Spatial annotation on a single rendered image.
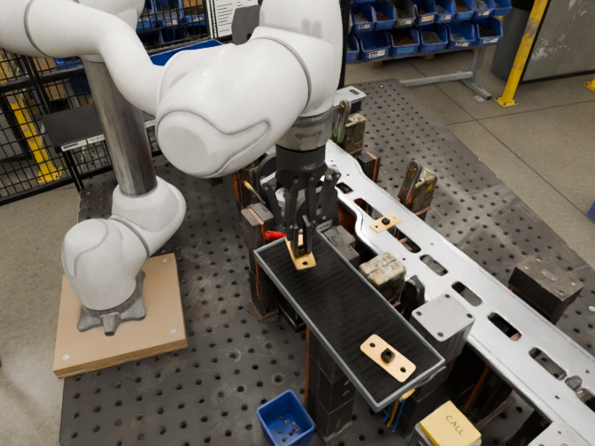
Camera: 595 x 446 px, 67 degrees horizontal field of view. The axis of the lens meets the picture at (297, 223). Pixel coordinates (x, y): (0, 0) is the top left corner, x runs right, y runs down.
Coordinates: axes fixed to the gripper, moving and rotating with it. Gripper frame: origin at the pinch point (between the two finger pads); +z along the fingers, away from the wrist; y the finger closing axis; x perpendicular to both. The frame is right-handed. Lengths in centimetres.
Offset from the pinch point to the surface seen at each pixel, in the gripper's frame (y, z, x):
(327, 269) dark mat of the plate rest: 4.5, 7.6, -2.4
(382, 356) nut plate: 6.9, 6.6, -22.5
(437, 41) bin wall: 172, 70, 240
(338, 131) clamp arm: 31, 21, 64
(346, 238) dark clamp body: 14.3, 15.8, 12.2
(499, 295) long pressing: 44, 24, -6
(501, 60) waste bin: 259, 107, 271
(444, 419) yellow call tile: 11.7, 7.7, -33.4
